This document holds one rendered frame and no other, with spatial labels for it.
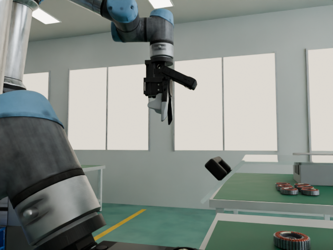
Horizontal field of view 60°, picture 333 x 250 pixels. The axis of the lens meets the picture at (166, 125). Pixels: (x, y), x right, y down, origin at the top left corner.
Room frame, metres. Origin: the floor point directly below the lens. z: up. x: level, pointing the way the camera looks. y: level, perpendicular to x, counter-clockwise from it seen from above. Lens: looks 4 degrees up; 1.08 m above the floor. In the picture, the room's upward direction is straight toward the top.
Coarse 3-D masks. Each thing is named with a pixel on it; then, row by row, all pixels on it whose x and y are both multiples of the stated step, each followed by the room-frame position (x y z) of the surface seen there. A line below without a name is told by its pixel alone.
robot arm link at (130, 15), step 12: (72, 0) 0.76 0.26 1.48; (84, 0) 0.74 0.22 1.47; (96, 0) 0.73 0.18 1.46; (108, 0) 0.71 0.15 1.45; (120, 0) 0.71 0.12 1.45; (132, 0) 0.71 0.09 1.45; (96, 12) 0.76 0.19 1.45; (108, 12) 0.74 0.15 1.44; (120, 12) 0.71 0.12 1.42; (132, 12) 0.72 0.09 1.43; (120, 24) 0.77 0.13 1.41; (132, 24) 0.78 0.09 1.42
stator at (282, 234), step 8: (280, 232) 1.01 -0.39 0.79; (288, 232) 1.01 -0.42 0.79; (296, 232) 1.01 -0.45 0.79; (280, 240) 0.95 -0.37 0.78; (288, 240) 0.94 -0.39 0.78; (296, 240) 0.93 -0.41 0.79; (304, 240) 0.94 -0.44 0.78; (280, 248) 0.96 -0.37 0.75; (288, 248) 0.94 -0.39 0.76; (296, 248) 0.93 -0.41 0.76; (304, 248) 0.93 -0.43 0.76
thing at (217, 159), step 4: (212, 160) 0.46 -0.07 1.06; (216, 160) 0.48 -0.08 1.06; (220, 160) 0.53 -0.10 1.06; (208, 164) 0.46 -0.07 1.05; (212, 164) 0.46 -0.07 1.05; (216, 164) 0.46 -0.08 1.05; (220, 164) 0.55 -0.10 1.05; (224, 164) 0.55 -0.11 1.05; (208, 168) 0.46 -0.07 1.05; (212, 168) 0.46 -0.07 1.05; (216, 168) 0.46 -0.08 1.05; (220, 168) 0.46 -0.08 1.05; (224, 168) 0.55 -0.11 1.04; (228, 168) 0.54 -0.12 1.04; (212, 172) 0.46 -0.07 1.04; (216, 172) 0.46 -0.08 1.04; (220, 172) 0.46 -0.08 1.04; (224, 172) 0.46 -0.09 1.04; (216, 176) 0.46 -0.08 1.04; (220, 176) 0.46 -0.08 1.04; (224, 176) 0.46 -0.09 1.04; (220, 180) 0.46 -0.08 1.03
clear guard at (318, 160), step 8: (240, 160) 0.51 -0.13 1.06; (248, 160) 0.38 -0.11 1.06; (256, 160) 0.38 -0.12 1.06; (264, 160) 0.38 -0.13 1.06; (272, 160) 0.38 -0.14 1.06; (280, 160) 0.38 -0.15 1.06; (288, 160) 0.38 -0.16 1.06; (296, 160) 0.38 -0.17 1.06; (304, 160) 0.38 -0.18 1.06; (312, 160) 0.38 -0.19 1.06; (320, 160) 0.38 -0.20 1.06; (328, 160) 0.38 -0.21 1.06; (232, 168) 0.49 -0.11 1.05; (216, 184) 0.51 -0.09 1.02; (208, 192) 0.44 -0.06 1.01
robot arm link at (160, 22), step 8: (160, 8) 0.86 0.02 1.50; (152, 16) 0.87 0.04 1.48; (160, 16) 0.85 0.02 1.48; (168, 16) 0.86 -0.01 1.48; (152, 24) 0.85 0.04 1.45; (160, 24) 0.85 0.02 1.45; (168, 24) 0.86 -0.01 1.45; (152, 32) 0.86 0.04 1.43; (160, 32) 0.85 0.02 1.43; (168, 32) 0.86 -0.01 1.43; (152, 40) 0.87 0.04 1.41; (160, 40) 0.85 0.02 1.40; (168, 40) 0.86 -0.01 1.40
